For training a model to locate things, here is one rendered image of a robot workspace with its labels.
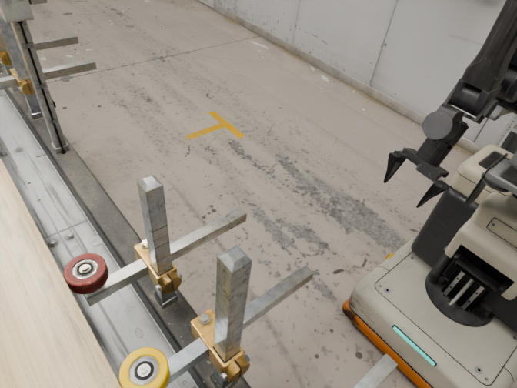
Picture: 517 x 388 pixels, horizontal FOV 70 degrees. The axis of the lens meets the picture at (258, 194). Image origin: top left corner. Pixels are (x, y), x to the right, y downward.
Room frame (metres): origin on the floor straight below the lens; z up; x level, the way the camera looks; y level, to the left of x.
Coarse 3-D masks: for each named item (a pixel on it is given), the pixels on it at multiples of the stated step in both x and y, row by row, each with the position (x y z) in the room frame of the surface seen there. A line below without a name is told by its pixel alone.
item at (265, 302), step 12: (288, 276) 0.49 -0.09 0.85; (300, 276) 0.50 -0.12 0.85; (276, 288) 0.46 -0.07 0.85; (288, 288) 0.46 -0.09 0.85; (252, 300) 0.42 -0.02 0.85; (264, 300) 0.42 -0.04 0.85; (276, 300) 0.43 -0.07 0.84; (252, 312) 0.39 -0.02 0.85; (264, 312) 0.41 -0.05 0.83; (192, 348) 0.30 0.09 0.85; (204, 348) 0.30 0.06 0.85; (168, 360) 0.27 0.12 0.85; (180, 360) 0.28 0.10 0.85; (192, 360) 0.28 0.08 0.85; (180, 372) 0.26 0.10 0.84
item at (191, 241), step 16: (240, 208) 0.71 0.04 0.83; (208, 224) 0.63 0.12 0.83; (224, 224) 0.64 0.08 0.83; (176, 240) 0.57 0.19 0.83; (192, 240) 0.57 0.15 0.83; (208, 240) 0.60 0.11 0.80; (176, 256) 0.53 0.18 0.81; (128, 272) 0.46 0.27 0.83; (144, 272) 0.47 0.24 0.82; (112, 288) 0.42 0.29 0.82
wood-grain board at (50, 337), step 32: (0, 160) 0.69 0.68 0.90; (0, 192) 0.58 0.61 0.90; (0, 224) 0.49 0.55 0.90; (32, 224) 0.50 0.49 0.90; (0, 256) 0.41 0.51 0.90; (32, 256) 0.42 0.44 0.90; (0, 288) 0.34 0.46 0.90; (32, 288) 0.35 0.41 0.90; (64, 288) 0.36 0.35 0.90; (0, 320) 0.28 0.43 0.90; (32, 320) 0.29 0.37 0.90; (64, 320) 0.30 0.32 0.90; (0, 352) 0.23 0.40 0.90; (32, 352) 0.24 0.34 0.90; (64, 352) 0.24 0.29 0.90; (96, 352) 0.25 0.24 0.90; (0, 384) 0.18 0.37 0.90; (32, 384) 0.19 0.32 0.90; (64, 384) 0.19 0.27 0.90; (96, 384) 0.20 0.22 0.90
